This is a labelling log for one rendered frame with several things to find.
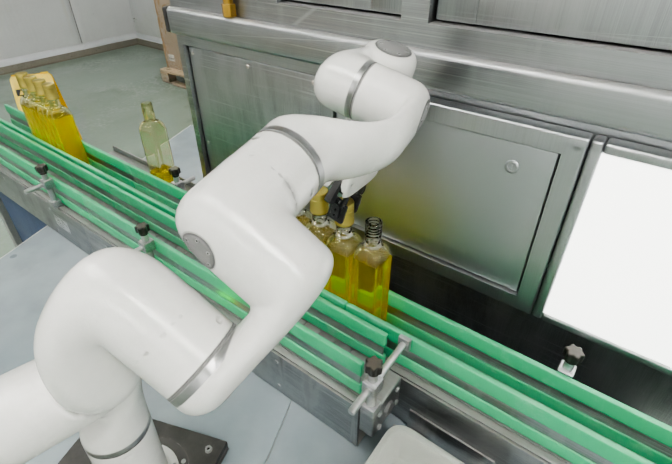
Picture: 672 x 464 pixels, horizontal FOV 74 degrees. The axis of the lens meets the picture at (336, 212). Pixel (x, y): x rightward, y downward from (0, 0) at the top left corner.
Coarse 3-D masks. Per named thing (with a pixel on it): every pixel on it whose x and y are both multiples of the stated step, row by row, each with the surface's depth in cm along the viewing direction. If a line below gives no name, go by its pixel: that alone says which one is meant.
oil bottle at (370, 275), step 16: (352, 256) 80; (368, 256) 77; (384, 256) 78; (352, 272) 81; (368, 272) 79; (384, 272) 80; (352, 288) 83; (368, 288) 80; (384, 288) 83; (368, 304) 83; (384, 304) 86; (384, 320) 89
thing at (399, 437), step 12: (396, 432) 77; (408, 432) 76; (384, 444) 75; (396, 444) 78; (408, 444) 77; (420, 444) 75; (432, 444) 75; (372, 456) 73; (384, 456) 76; (396, 456) 80; (408, 456) 78; (420, 456) 76; (432, 456) 75; (444, 456) 73
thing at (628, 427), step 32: (96, 160) 143; (160, 192) 126; (416, 320) 86; (448, 320) 81; (448, 352) 84; (480, 352) 79; (512, 352) 75; (512, 384) 78; (544, 384) 74; (576, 384) 70; (576, 416) 73; (608, 416) 69; (640, 416) 66; (640, 448) 68
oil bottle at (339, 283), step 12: (336, 240) 80; (348, 240) 80; (360, 240) 82; (336, 252) 81; (348, 252) 80; (336, 264) 82; (348, 264) 81; (336, 276) 84; (348, 276) 82; (336, 288) 85; (348, 288) 84; (348, 300) 86
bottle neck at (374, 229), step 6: (366, 222) 76; (372, 222) 77; (378, 222) 77; (366, 228) 76; (372, 228) 75; (378, 228) 75; (366, 234) 77; (372, 234) 76; (378, 234) 76; (366, 240) 77; (372, 240) 77; (378, 240) 77; (366, 246) 78; (372, 246) 77; (378, 246) 78
